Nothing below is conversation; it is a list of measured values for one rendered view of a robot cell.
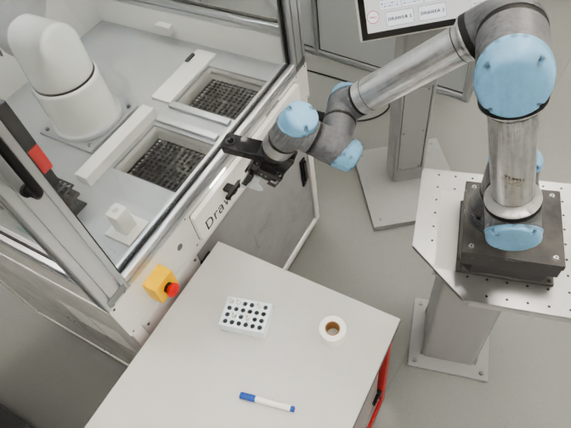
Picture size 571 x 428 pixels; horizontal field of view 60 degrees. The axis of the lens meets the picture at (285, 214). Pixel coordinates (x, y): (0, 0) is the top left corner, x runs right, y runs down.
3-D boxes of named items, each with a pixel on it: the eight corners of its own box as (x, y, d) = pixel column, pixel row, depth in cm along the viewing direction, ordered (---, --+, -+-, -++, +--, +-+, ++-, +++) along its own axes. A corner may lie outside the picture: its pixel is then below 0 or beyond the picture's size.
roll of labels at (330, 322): (339, 318, 130) (339, 311, 127) (351, 340, 126) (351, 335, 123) (315, 328, 129) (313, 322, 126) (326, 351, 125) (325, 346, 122)
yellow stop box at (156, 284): (181, 283, 133) (173, 270, 127) (165, 305, 129) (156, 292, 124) (166, 276, 135) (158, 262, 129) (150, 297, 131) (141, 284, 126)
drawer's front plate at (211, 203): (255, 171, 157) (249, 147, 148) (204, 241, 143) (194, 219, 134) (251, 170, 157) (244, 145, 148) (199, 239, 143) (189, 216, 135)
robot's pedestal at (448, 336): (489, 312, 205) (543, 199, 145) (487, 382, 189) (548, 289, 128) (415, 299, 212) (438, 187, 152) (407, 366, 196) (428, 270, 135)
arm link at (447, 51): (528, -47, 84) (319, 83, 117) (531, -12, 78) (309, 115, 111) (556, 4, 90) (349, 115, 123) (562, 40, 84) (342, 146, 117)
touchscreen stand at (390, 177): (467, 215, 235) (525, 22, 154) (374, 231, 236) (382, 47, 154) (435, 141, 265) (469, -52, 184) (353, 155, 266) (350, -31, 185)
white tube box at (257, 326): (274, 310, 134) (272, 304, 131) (265, 339, 129) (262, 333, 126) (231, 301, 137) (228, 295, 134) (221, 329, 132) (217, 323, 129)
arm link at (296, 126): (318, 139, 99) (280, 120, 98) (296, 161, 109) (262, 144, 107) (327, 109, 103) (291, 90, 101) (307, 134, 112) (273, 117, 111)
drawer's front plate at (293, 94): (302, 109, 172) (298, 83, 163) (259, 166, 158) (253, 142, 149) (297, 107, 172) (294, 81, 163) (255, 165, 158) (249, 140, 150)
